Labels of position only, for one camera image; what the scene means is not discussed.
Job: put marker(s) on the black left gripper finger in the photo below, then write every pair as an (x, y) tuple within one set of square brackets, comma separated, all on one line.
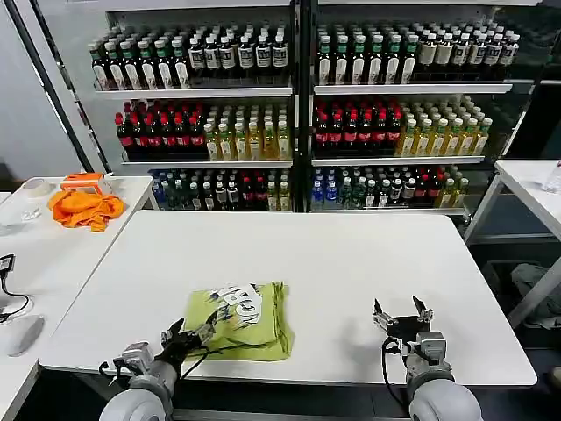
[(172, 333), (205, 331)]

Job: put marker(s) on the roll of pale tape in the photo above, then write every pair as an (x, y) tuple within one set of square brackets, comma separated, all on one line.
[(38, 187)]

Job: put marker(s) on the small black device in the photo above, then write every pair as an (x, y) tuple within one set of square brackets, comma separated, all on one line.
[(6, 264)]

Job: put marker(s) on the grey bundle of cloth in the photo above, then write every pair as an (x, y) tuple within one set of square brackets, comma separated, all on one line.
[(532, 285)]

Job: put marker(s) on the black slanted pole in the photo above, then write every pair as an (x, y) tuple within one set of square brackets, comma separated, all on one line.
[(48, 87)]

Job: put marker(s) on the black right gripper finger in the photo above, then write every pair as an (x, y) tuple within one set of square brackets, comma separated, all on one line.
[(423, 310), (381, 313)]

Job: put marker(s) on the orange cloth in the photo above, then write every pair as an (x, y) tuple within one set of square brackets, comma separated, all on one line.
[(85, 210)]

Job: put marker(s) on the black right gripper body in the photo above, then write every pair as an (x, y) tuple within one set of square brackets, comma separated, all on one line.
[(407, 325)]

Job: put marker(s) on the shelf rack with drink bottles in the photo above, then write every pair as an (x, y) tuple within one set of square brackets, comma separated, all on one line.
[(394, 118), (201, 118)]

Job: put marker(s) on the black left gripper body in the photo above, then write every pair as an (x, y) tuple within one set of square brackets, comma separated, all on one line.
[(177, 348)]

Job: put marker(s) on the clear plastic bottle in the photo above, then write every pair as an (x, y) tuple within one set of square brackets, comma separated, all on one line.
[(552, 177)]

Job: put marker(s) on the orange and white box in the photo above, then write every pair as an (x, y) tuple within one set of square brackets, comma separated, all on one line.
[(85, 181)]

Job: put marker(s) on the yellow-green printed shirt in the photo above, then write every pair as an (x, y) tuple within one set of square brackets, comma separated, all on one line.
[(258, 324)]

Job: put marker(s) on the white side table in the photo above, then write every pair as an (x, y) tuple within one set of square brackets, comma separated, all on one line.
[(57, 263), (526, 197)]

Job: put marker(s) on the clear crumpled plastic wrap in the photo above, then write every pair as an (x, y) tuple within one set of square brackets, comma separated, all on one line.
[(30, 213)]

